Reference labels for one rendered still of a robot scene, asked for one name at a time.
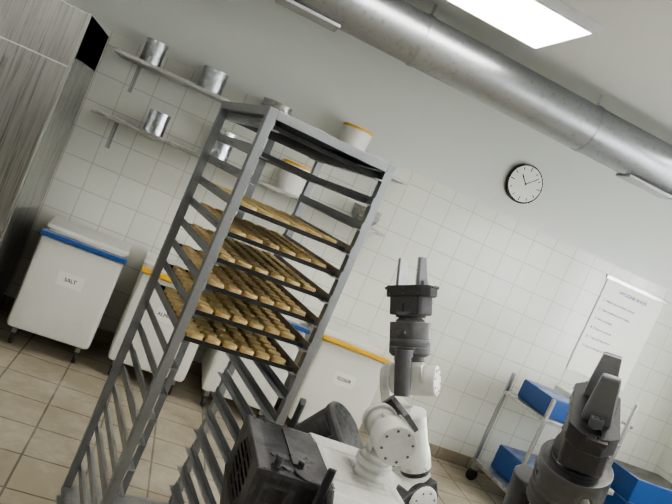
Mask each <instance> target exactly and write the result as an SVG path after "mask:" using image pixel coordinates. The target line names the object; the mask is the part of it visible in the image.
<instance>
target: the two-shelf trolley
mask: <svg viewBox="0 0 672 504"><path fill-rule="evenodd" d="M515 376H516V374H515V373H513V372H512V374H511V376H510V378H509V381H508V383H507V385H506V387H505V389H504V391H503V394H502V396H501V398H500V400H499V402H498V404H497V407H496V409H495V411H494V413H493V415H492V417H491V420H490V422H489V424H488V426H487V428H486V430H485V433H484V435H483V437H482V439H481V441H480V443H479V446H478V448H477V450H476V452H475V454H474V456H473V458H472V462H473V463H472V465H471V468H469V469H468V470H467V471H466V473H465V476H466V478H467V479H468V480H474V479H475V478H476V477H477V470H478V467H479V468H480V469H481V470H482V471H483V472H484V473H485V474H486V475H487V476H489V477H490V478H491V479H492V480H493V481H494V482H495V483H496V484H497V485H498V486H499V487H500V488H501V489H502V490H503V491H504V492H505V493H506V492H507V489H508V486H509V482H508V481H507V480H506V479H505V478H504V477H502V476H501V475H500V474H499V473H498V472H497V471H496V470H495V469H494V468H493V467H492V466H491V463H492V462H489V461H485V460H482V459H479V458H478V456H479V454H480V452H481V450H482V448H483V446H484V443H485V441H486V439H487V437H488V435H489V433H490V430H491V428H492V426H493V424H494V422H495V420H496V417H497V415H498V413H499V411H500V409H501V407H502V404H503V402H504V400H505V398H506V396H508V397H509V398H511V399H512V400H513V401H515V402H516V403H518V404H519V405H520V406H522V407H523V408H524V409H526V410H527V411H528V412H530V413H531V414H533V415H534V416H535V417H537V418H538V419H539V420H541V423H540V425H539V427H538V429H537V432H536V434H535V436H534V438H533V440H532V442H531V444H530V446H529V449H528V451H527V453H526V455H525V457H524V459H523V461H522V464H524V465H527V463H528V461H529V459H530V456H531V454H532V452H533V450H534V448H535V446H536V444H537V441H538V439H539V437H540V435H541V433H542V431H543V429H544V427H545V424H549V425H552V426H555V427H558V428H561V427H562V426H563V424H564V423H562V422H559V421H556V420H554V419H551V418H549V416H550V414H551V412H552V410H553V407H554V405H555V403H556V400H555V399H551V402H550V404H549V406H548V408H547V410H546V412H545V414H544V416H543V415H542V414H541V413H539V412H538V411H537V410H535V409H534V408H533V407H531V406H530V405H529V404H527V403H526V402H525V401H523V400H522V399H521V398H519V397H518V394H516V393H513V392H510V391H509V389H510V387H511V385H512V383H513V381H514V379H515ZM639 407H640V406H638V405H636V404H635V406H634V408H633V410H632V412H631V414H630V416H629V418H628V420H627V423H626V422H624V421H623V420H622V421H621V423H622V424H623V425H625V427H624V429H623V431H622V433H621V435H620V441H619V443H618V446H617V448H616V451H615V453H614V455H613V456H610V458H609V460H608V462H609V464H610V465H611V466H612V464H613V461H614V459H615V457H616V455H617V453H618V451H619V449H620V447H621V445H622V443H623V441H624V438H625V436H626V434H627V432H628V430H629V428H630V429H631V430H632V429H633V427H632V426H631V424H632V422H633V420H634V418H635V416H636V413H637V411H638V409H639ZM561 429H562V428H561Z"/></svg>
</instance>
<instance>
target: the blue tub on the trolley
mask: <svg viewBox="0 0 672 504"><path fill-rule="evenodd" d="M518 397H519V398H521V399H522V400H523V401H525V402H526V403H527V404H529V405H530V406H531V407H533V408H534V409H535V410H537V411H538V412H539V413H541V414H542V415H543V416H544V414H545V412H546V410H547V408H548V406H549V404H550V402H551V399H555V400H556V403H555V405H554V407H553V410H552V412H551V414H550V416H549V418H551V419H554V420H556V421H559V422H562V423H564V422H565V419H566V416H567V413H568V407H569V401H570V400H569V399H567V398H566V397H564V396H563V395H561V394H560V393H558V392H557V391H555V390H554V389H552V388H549V387H546V386H544V385H541V384H539V383H536V382H533V381H531V380H528V379H525V380H524V382H523V384H522V386H521V388H520V390H519V393H518Z"/></svg>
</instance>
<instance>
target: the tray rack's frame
mask: <svg viewBox="0 0 672 504"><path fill-rule="evenodd" d="M267 108H268V106H263V105H255V104H246V103H238V102H230V101H223V102H222V105H221V107H220V109H219V112H218V114H217V117H216V119H215V121H214V124H213V126H212V129H211V131H210V133H209V136H208V138H207V140H206V143H205V145H204V148H203V150H202V152H201V155H200V157H199V160H198V162H197V164H196V167H195V169H194V172H193V174H192V176H191V179H190V181H189V184H188V186H187V188H186V191H185V193H184V196H183V198H182V200H181V203H180V205H179V207H178V210H177V212H176V215H175V217H174V219H173V222H172V224H171V227H170V229H169V231H168V234H167V236H166V239H165V241H164V243H163V246H162V248H161V251H160V253H159V255H158V258H157V260H156V263H155V265H154V267H153V270H152V272H151V275H150V277H149V279H148V282H147V284H146V286H145V289H144V291H143V294H142V296H141V298H140V301H139V303H138V306H137V308H136V310H135V313H134V315H133V318H132V320H131V322H130V325H129V327H128V330H127V332H126V334H125V337H124V339H123V342H122V344H121V346H120V349H119V351H118V353H117V356H116V358H115V361H114V363H113V365H112V368H111V370H110V373H109V375H108V377H107V380H106V382H105V385H104V387H103V389H102V392H101V394H100V397H99V399H98V401H97V404H96V406H95V409H94V411H93V413H92V416H91V418H90V421H89V423H88V425H87V428H86V430H85V432H84V435H83V437H82V440H81V442H80V444H79V447H78V449H77V452H76V454H75V456H74V459H73V461H72V464H71V466H70V468H69V471H68V473H67V476H66V478H65V480H64V483H63V485H62V488H61V495H57V504H80V493H79V486H78V485H72V484H73V482H74V479H75V477H76V475H77V472H78V470H79V468H80V465H81V463H82V460H83V458H84V456H85V453H86V451H87V448H88V446H89V444H90V441H91V439H92V436H93V434H94V432H95V429H96V427H97V425H98V422H99V420H100V417H101V415H102V413H103V410H104V408H105V405H106V403H107V401H108V398H109V396H110V394H111V391H112V389H113V386H114V384H115V382H116V379H117V377H118V374H119V372H120V370H121V367H122V365H123V362H124V360H125V358H126V355H127V353H128V351H129V348H130V346H131V343H132V341H133V339H134V336H135V334H136V331H137V329H138V327H139V324H140V322H141V320H142V317H143V315H144V312H145V310H146V308H147V305H148V303H149V300H150V298H151V296H152V293H153V291H154V288H155V286H156V284H157V281H158V279H159V277H160V274H161V272H162V269H163V267H164V265H165V262H166V260H167V257H168V255H169V253H170V250H171V248H172V246H173V243H174V241H175V238H176V236H177V234H178V231H179V229H180V226H181V224H182V222H183V219H184V217H185V214H186V212H187V210H188V207H189V205H190V203H191V200H192V198H193V195H194V193H195V191H196V188H197V186H198V183H199V181H200V179H201V176H202V174H203V171H204V169H205V167H206V164H207V162H208V160H209V157H210V155H211V152H212V150H213V148H214V145H215V143H216V140H217V138H218V136H219V133H220V131H221V129H222V126H223V124H224V121H225V119H226V117H227V114H228V112H232V113H237V114H243V115H248V116H253V117H259V118H263V117H264V115H265V112H266V110H267ZM275 121H276V122H275V126H277V127H279V128H281V129H283V130H285V131H288V132H290V133H292V134H294V135H296V136H298V137H300V138H302V139H304V140H306V141H309V142H311V143H313V144H315V145H317V146H319V147H321V148H323V149H325V150H328V151H330V152H332V153H334V154H336V155H338V156H340V157H342V158H344V159H346V160H349V161H351V162H353V163H355V164H357V165H359V166H362V167H365V168H369V169H372V170H376V171H379V172H386V171H387V169H388V166H389V164H388V163H386V162H384V161H382V160H380V159H378V158H376V157H374V156H372V155H370V154H367V153H365V152H363V151H361V150H359V149H357V148H355V147H353V146H351V145H349V144H347V143H345V142H343V141H341V140H339V139H337V138H335V137H333V136H331V135H329V134H326V133H324V132H322V131H320V130H318V129H316V128H314V127H312V126H310V125H308V124H306V123H304V122H302V121H300V120H298V119H296V118H294V117H292V116H290V115H288V114H285V113H283V112H281V111H279V112H278V115H277V117H276V119H275ZM274 143H275V141H273V140H271V139H268V141H267V143H266V146H265V148H264V150H263V152H264V153H266V154H268V155H270V152H271V150H272V148H273V145H274ZM265 164H266V162H265V161H263V160H261V159H260V160H259V162H258V165H257V167H256V169H255V172H254V174H253V176H252V179H251V181H250V183H252V184H253V185H255V186H256V185H257V183H258V181H259V178H260V176H261V174H262V171H263V169H264V167H265ZM322 167H323V163H320V162H317V161H315V163H314V165H313V167H312V169H311V172H310V173H311V174H313V175H315V176H317V177H318V176H319V174H320V171H321V169H322ZM314 185H315V184H314V183H311V182H309V181H306V183H305V186H304V188H303V190H302V193H301V194H302V195H305V196H307V197H310V194H311V192H312V190H313V188H314ZM255 186H252V185H250V184H249V186H248V188H247V190H246V193H245V196H247V197H249V198H251V197H252V195H253V192H254V190H255V188H256V187H255ZM305 206H306V204H304V203H302V202H300V201H298V202H297V204H296V207H295V209H294V211H293V214H294V215H296V216H298V217H300V218H301V215H302V213H303V211H304V208H305ZM187 348H188V344H185V343H182V344H181V346H180V348H179V351H178V353H177V355H176V358H175V362H176V365H177V367H178V369H179V366H180V364H181V362H182V359H183V357H184V355H185V352H186V350H187ZM177 371H178V370H174V369H170V372H169V374H168V377H167V379H166V381H165V384H164V386H165V389H166V392H167V395H168V392H169V390H170V388H171V385H172V383H173V381H174V378H175V376H176V373H177ZM166 397H167V396H164V395H159V398H158V400H157V402H156V405H155V407H154V413H155V416H156V419H157V418H158V416H159V413H160V411H161V409H162V406H163V404H164V402H165V399H166ZM155 423H156V421H151V420H149V421H148V424H147V426H146V428H145V431H144V433H143V435H144V439H145V443H146V444H147V442H148V439H149V437H150V435H151V432H152V430H153V428H154V425H155ZM144 449H145V447H143V446H138V447H137V450H136V452H135V454H134V457H133V462H134V467H135V470H136V468H137V465H138V463H139V460H140V458H141V456H142V453H143V451H144ZM133 475H134V472H131V471H127V473H126V476H125V478H124V480H123V489H124V494H125V493H126V491H127V489H128V486H129V484H130V482H131V479H132V477H133ZM112 504H174V500H173V497H172V495H171V497H170V499H169V502H167V501H161V500H156V499H150V498H144V497H139V496H133V495H128V494H125V497H120V496H115V499H114V501H113V503H112Z"/></svg>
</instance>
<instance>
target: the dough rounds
mask: <svg viewBox="0 0 672 504"><path fill-rule="evenodd" d="M163 291H164V293H165V295H166V297H167V299H168V301H169V303H170V305H171V307H172V309H173V311H174V313H175V315H176V316H177V318H179V316H180V313H181V311H182V309H183V306H184V304H185V303H184V302H183V300H182V298H181V297H180V295H179V294H178V293H177V290H176V289H174V288H171V287H165V289H164V290H163ZM199 316H200V315H199ZM200 318H201V319H199V318H196V317H191V320H190V322H189V324H188V327H187V329H186V331H185V336H188V337H191V338H195V339H198V340H201V341H205V342H208V343H211V344H215V345H218V346H221V347H225V348H228V349H231V350H235V351H238V352H242V353H245V354H248V355H252V356H255V357H258V358H262V359H265V360H268V361H272V362H275V363H278V364H282V365H285V366H287V365H286V364H285V362H286V361H285V359H284V358H282V357H280V356H281V355H280V353H279V352H277V351H276V348H275V347H274V346H272V345H271V342H270V341H268V340H267V337H266V336H263V335H260V334H257V333H254V332H251V331H248V330H244V329H241V328H238V327H235V326H232V325H229V324H225V323H222V322H219V321H216V320H213V319H209V318H206V317H203V316H200Z"/></svg>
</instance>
